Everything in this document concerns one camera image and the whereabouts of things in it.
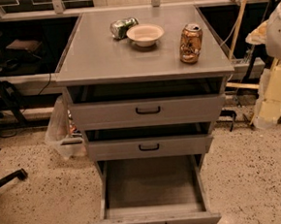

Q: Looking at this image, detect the grey middle drawer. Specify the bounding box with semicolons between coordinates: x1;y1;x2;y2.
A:
85;122;212;161

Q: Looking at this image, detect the white bowl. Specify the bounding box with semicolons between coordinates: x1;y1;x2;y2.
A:
127;23;165;48

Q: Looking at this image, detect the grey bottom drawer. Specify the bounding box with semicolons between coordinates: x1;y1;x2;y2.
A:
95;155;221;224

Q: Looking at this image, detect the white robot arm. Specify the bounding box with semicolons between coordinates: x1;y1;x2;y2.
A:
245;1;281;60

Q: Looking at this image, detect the orange soda can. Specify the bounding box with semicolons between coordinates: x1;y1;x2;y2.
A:
179;23;203;64

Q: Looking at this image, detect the brown flat box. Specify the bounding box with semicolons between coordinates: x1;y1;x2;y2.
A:
6;39;42;52

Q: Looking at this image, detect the grey drawer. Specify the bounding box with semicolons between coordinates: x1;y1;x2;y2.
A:
68;75;229;134
85;122;212;161
95;155;221;224

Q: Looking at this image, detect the grey top drawer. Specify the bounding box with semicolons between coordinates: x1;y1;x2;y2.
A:
68;75;229;134

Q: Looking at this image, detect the wooden stick frame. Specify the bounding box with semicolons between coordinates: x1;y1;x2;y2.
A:
227;0;259;89

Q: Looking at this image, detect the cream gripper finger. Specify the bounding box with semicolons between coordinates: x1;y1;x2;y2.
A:
245;21;267;46

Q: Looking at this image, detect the grey drawer cabinet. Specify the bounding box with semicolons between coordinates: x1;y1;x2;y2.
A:
56;5;234;175

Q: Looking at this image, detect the black cable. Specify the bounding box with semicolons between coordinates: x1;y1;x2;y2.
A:
35;72;53;97

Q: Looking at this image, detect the crushed green can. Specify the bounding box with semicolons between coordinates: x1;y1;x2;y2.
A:
109;17;139;40

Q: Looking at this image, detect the clear plastic bag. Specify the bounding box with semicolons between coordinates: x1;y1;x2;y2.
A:
45;96;86;159

